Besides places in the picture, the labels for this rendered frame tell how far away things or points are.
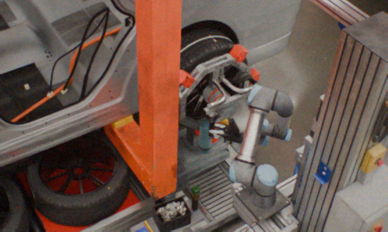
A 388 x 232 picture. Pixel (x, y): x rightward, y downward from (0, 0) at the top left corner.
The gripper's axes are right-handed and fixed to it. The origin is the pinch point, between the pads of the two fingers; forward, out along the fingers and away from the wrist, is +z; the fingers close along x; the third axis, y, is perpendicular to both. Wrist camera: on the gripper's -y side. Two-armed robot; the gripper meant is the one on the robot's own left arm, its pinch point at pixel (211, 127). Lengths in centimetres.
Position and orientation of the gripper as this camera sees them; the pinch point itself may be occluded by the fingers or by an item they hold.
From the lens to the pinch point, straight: 361.6
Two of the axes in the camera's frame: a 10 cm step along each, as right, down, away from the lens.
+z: -9.8, -1.7, 1.3
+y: -0.4, 7.2, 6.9
